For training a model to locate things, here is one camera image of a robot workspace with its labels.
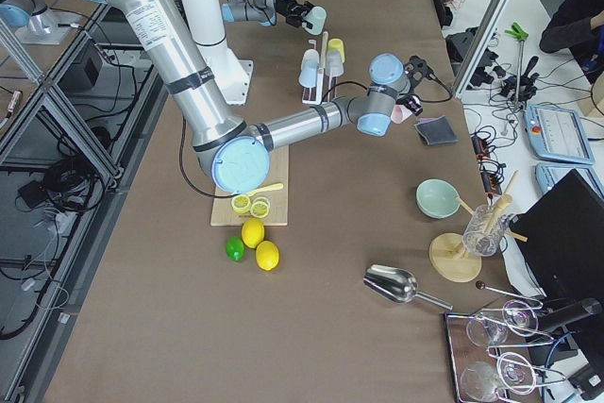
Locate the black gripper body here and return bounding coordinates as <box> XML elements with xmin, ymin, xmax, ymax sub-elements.
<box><xmin>400</xmin><ymin>56</ymin><xmax>432</xmax><ymax>107</ymax></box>
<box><xmin>273</xmin><ymin>0</ymin><xmax>314</xmax><ymax>25</ymax></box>

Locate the pink plastic cup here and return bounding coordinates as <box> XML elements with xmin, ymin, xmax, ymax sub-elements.
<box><xmin>391</xmin><ymin>104</ymin><xmax>412</xmax><ymax>125</ymax></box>

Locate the teal green plastic cup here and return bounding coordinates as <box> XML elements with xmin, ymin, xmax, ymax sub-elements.
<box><xmin>305</xmin><ymin>6</ymin><xmax>327</xmax><ymax>35</ymax></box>

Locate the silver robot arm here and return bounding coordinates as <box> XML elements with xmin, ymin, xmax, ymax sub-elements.
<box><xmin>92</xmin><ymin>0</ymin><xmax>422</xmax><ymax>193</ymax></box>
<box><xmin>221</xmin><ymin>0</ymin><xmax>327</xmax><ymax>34</ymax></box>

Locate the white cup on holder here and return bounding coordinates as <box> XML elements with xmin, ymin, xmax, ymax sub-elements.
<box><xmin>301</xmin><ymin>48</ymin><xmax>320</xmax><ymax>68</ymax></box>

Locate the yellow cup on holder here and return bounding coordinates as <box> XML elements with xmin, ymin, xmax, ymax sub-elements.
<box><xmin>327</xmin><ymin>38</ymin><xmax>345</xmax><ymax>62</ymax></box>

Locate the light blue cup on holder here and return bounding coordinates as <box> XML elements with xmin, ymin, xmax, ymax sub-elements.
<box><xmin>298</xmin><ymin>59</ymin><xmax>319</xmax><ymax>89</ymax></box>

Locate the grey cup on holder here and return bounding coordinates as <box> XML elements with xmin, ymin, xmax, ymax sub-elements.
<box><xmin>325</xmin><ymin>49</ymin><xmax>344</xmax><ymax>78</ymax></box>

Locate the grey folded cloth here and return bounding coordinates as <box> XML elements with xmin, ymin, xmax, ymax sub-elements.
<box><xmin>414</xmin><ymin>116</ymin><xmax>458</xmax><ymax>146</ymax></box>

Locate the mint green bowl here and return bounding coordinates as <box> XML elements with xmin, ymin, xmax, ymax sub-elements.
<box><xmin>415</xmin><ymin>178</ymin><xmax>460</xmax><ymax>219</ymax></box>

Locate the black power strip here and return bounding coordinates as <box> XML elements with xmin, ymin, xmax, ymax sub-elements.
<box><xmin>471</xmin><ymin>134</ymin><xmax>502</xmax><ymax>197</ymax></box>

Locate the green grabber tool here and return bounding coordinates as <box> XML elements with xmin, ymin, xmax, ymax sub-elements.
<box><xmin>505</xmin><ymin>22</ymin><xmax>529</xmax><ymax>108</ymax></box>

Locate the clear glass mug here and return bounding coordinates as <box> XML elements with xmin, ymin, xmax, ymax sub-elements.
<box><xmin>462</xmin><ymin>205</ymin><xmax>509</xmax><ymax>257</ymax></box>

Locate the blue teach pendant upper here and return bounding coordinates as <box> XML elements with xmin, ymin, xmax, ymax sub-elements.
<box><xmin>524</xmin><ymin>105</ymin><xmax>596</xmax><ymax>165</ymax></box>

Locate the blue teach pendant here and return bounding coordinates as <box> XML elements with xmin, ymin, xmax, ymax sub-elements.
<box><xmin>524</xmin><ymin>105</ymin><xmax>596</xmax><ymax>165</ymax></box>
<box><xmin>535</xmin><ymin>162</ymin><xmax>602</xmax><ymax>194</ymax></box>

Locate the blue teach pendant lower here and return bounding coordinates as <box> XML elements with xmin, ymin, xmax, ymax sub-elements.
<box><xmin>535</xmin><ymin>162</ymin><xmax>602</xmax><ymax>194</ymax></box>

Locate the wooden mug tree stand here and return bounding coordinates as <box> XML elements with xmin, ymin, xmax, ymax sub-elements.
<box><xmin>428</xmin><ymin>171</ymin><xmax>528</xmax><ymax>282</ymax></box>

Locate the person in black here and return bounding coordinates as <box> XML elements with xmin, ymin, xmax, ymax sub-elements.
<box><xmin>539</xmin><ymin>0</ymin><xmax>603</xmax><ymax>83</ymax></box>

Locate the metal scoop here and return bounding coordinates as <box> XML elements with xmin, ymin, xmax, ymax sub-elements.
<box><xmin>363</xmin><ymin>264</ymin><xmax>453</xmax><ymax>311</ymax></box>

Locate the lemon slice lower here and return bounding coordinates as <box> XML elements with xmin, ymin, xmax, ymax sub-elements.
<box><xmin>249</xmin><ymin>196</ymin><xmax>271</xmax><ymax>219</ymax></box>

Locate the lemon slice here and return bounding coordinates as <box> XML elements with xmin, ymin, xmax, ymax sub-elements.
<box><xmin>230</xmin><ymin>194</ymin><xmax>252</xmax><ymax>215</ymax></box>
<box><xmin>249</xmin><ymin>196</ymin><xmax>271</xmax><ymax>219</ymax></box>

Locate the lemon slice upper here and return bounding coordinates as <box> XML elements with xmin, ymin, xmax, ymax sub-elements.
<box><xmin>230</xmin><ymin>194</ymin><xmax>252</xmax><ymax>215</ymax></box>

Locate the black monitor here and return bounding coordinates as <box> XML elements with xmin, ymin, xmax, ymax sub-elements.
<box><xmin>511</xmin><ymin>170</ymin><xmax>603</xmax><ymax>301</ymax></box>

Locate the yellow lemon upper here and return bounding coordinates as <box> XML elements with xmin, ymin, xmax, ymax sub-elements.
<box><xmin>242</xmin><ymin>218</ymin><xmax>265</xmax><ymax>249</ymax></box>

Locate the yellow lemon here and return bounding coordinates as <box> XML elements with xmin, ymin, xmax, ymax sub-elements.
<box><xmin>242</xmin><ymin>218</ymin><xmax>265</xmax><ymax>249</ymax></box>
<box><xmin>256</xmin><ymin>241</ymin><xmax>280</xmax><ymax>271</ymax></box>

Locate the wooden cutting board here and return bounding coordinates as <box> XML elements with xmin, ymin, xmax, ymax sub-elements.
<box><xmin>210</xmin><ymin>146</ymin><xmax>290</xmax><ymax>227</ymax></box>

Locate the yellow lemon lower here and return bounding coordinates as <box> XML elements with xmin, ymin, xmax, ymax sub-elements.
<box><xmin>256</xmin><ymin>241</ymin><xmax>280</xmax><ymax>271</ymax></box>

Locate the green lime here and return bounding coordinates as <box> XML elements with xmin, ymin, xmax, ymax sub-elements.
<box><xmin>225</xmin><ymin>236</ymin><xmax>245</xmax><ymax>261</ymax></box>

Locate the wine glass upper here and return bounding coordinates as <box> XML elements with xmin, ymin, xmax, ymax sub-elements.
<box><xmin>466</xmin><ymin>299</ymin><xmax>538</xmax><ymax>347</ymax></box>

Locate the wine glass rack tray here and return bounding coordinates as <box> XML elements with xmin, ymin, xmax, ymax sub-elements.
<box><xmin>443</xmin><ymin>313</ymin><xmax>496</xmax><ymax>402</ymax></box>

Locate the wine glass lower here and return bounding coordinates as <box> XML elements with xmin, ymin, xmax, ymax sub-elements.
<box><xmin>460</xmin><ymin>352</ymin><xmax>537</xmax><ymax>402</ymax></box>

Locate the white wire cup holder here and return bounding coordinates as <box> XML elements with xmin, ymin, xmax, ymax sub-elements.
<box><xmin>298</xmin><ymin>31</ymin><xmax>341</xmax><ymax>105</ymax></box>

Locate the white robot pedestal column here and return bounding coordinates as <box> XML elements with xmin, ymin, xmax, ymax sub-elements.
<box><xmin>181</xmin><ymin>0</ymin><xmax>254</xmax><ymax>105</ymax></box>

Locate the aluminium frame post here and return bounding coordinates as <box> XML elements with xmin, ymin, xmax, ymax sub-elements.
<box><xmin>452</xmin><ymin>0</ymin><xmax>509</xmax><ymax>99</ymax></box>

